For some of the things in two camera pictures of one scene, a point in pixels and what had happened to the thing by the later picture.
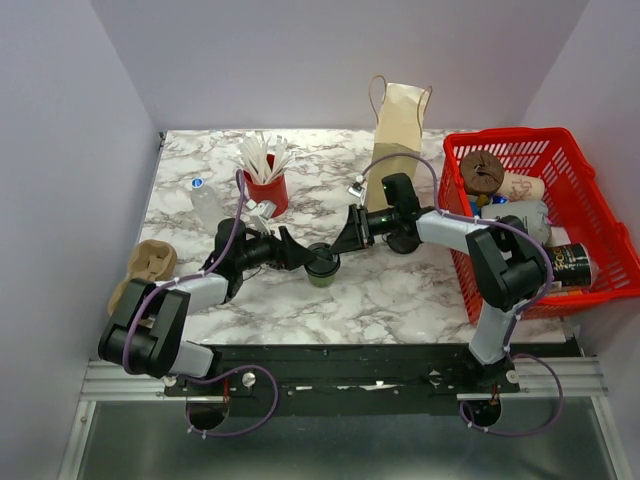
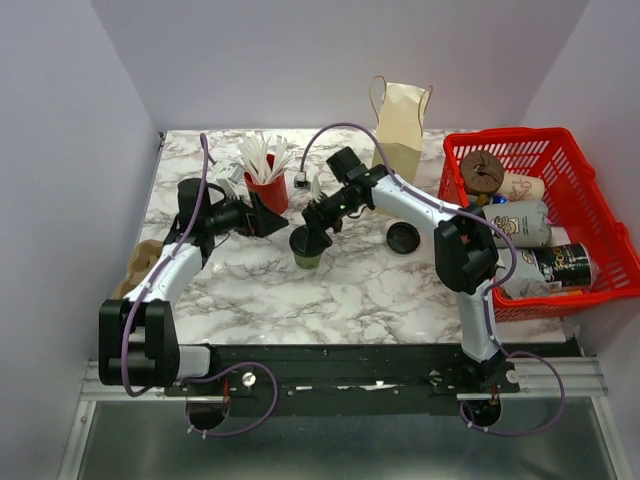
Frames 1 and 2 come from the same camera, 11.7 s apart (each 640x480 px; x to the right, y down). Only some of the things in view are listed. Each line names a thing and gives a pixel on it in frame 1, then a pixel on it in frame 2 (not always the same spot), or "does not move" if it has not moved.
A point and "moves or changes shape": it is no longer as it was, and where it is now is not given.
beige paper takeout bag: [399, 118] does not move
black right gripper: [350, 237] → [317, 215]
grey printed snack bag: [534, 212] does not move
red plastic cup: [274, 191] does not move
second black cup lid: [404, 243] does not move
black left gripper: [295, 255] → [262, 223]
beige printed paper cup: [517, 187] does not move
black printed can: [571, 264] does not move
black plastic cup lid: [326, 263] → [309, 240]
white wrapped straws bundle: [253, 154] does not move
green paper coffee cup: [321, 282] moves or changes shape
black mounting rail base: [350, 379] does not move
